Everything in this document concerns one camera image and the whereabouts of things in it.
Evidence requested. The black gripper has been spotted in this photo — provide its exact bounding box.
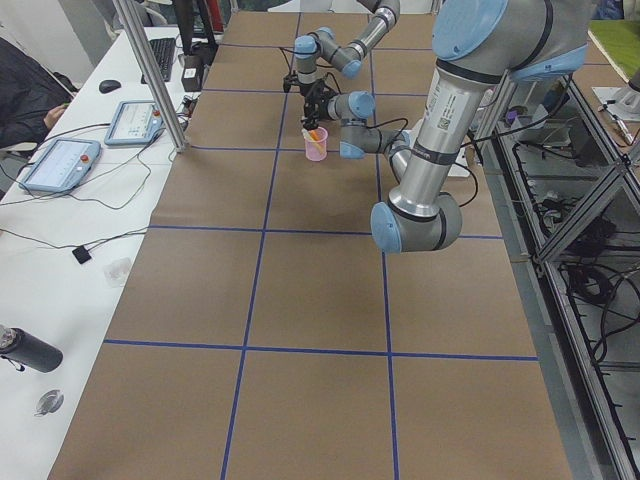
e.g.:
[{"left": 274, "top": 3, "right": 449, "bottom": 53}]
[
  {"left": 301, "top": 81, "right": 334, "bottom": 131},
  {"left": 282, "top": 71, "right": 320, "bottom": 95}
]

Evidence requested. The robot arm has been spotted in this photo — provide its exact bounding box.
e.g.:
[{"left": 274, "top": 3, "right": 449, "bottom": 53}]
[
  {"left": 291, "top": 1, "right": 596, "bottom": 253},
  {"left": 283, "top": 0, "right": 401, "bottom": 95}
]

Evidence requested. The pink translucent pen holder cup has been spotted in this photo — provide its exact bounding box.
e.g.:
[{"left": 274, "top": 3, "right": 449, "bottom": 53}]
[{"left": 302, "top": 127, "right": 328, "bottom": 162}]

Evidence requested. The black cardboard box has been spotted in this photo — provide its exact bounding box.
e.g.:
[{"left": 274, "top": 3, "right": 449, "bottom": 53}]
[{"left": 181, "top": 55, "right": 204, "bottom": 92}]

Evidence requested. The black keyboard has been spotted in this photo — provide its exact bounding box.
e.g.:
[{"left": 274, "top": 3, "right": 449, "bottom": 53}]
[{"left": 148, "top": 37, "right": 176, "bottom": 82}]

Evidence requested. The far teach pendant tablet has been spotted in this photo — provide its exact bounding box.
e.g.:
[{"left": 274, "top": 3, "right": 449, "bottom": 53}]
[{"left": 104, "top": 100, "right": 164, "bottom": 147}]

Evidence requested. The teach pendant tablet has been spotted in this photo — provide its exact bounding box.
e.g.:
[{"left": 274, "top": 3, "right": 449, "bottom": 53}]
[
  {"left": 104, "top": 100, "right": 164, "bottom": 147},
  {"left": 18, "top": 138, "right": 102, "bottom": 193}
]

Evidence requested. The black computer mouse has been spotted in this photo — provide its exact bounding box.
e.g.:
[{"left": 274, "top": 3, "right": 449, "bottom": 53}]
[{"left": 98, "top": 79, "right": 122, "bottom": 94}]

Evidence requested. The near teach pendant tablet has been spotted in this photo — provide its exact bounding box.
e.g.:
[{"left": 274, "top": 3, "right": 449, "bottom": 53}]
[{"left": 18, "top": 138, "right": 102, "bottom": 193}]

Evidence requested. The small black usb box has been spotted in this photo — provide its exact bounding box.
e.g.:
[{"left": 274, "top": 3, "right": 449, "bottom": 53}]
[{"left": 72, "top": 245, "right": 92, "bottom": 265}]

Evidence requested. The person in black jacket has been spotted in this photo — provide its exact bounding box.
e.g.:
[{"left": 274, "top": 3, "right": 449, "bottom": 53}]
[{"left": 1, "top": 39, "right": 72, "bottom": 148}]

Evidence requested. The black water bottle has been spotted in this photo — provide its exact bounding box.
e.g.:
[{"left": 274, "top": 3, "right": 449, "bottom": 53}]
[{"left": 1, "top": 325, "right": 63, "bottom": 373}]

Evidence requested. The aluminium frame post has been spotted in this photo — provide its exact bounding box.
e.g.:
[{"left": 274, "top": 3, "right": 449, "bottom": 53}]
[{"left": 113, "top": 0, "right": 187, "bottom": 153}]

